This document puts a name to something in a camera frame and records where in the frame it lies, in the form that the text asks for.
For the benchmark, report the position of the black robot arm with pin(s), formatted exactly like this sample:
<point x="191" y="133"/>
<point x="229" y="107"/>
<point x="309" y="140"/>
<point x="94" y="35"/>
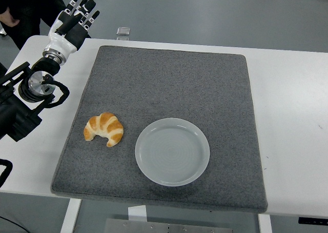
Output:
<point x="15" y="115"/>

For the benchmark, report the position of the grey felt mat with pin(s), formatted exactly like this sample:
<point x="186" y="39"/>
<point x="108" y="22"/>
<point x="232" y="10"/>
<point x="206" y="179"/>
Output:
<point x="166" y="89"/>

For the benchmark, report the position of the golden croissant bread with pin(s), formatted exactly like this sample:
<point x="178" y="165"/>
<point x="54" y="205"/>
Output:
<point x="107" y="126"/>

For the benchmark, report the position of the white table leg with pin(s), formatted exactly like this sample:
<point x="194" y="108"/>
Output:
<point x="265" y="224"/>
<point x="70" y="217"/>

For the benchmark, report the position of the silver floor socket cover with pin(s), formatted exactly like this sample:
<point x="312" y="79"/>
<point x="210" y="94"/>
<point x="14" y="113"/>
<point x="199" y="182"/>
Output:
<point x="123" y="31"/>

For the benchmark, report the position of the pale grey round plate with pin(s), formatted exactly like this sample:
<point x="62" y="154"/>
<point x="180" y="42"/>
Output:
<point x="171" y="153"/>

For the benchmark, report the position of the person's hand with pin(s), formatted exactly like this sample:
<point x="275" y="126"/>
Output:
<point x="9" y="20"/>

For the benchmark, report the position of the person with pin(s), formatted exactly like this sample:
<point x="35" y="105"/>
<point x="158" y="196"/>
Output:
<point x="30" y="9"/>

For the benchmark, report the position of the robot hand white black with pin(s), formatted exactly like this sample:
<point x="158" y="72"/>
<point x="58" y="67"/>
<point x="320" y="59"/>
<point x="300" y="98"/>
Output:
<point x="61" y="41"/>

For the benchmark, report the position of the black table control panel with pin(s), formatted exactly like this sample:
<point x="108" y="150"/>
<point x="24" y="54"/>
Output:
<point x="312" y="220"/>

